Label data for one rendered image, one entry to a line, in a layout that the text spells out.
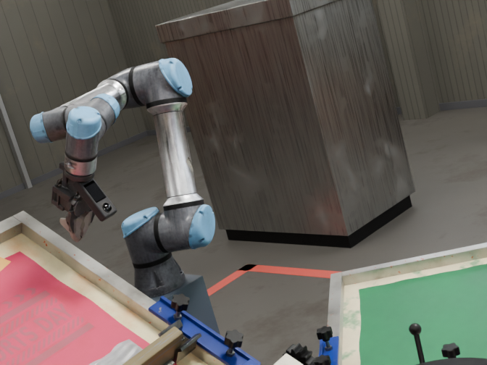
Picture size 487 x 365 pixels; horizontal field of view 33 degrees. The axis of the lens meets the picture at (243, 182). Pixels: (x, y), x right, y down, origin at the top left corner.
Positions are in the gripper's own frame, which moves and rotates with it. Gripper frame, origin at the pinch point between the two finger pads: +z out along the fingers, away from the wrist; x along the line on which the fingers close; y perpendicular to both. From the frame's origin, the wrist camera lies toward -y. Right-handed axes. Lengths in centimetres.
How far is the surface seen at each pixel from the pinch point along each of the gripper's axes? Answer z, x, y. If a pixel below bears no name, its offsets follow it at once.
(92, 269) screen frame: 5.5, 1.1, -6.2
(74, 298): 9.0, 8.8, -8.1
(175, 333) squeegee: -1.6, 8.9, -38.8
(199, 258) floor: 271, -304, 154
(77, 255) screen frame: 5.5, 0.1, 0.3
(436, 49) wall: 195, -686, 155
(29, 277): 9.0, 11.8, 4.5
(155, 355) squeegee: -1.0, 16.5, -39.8
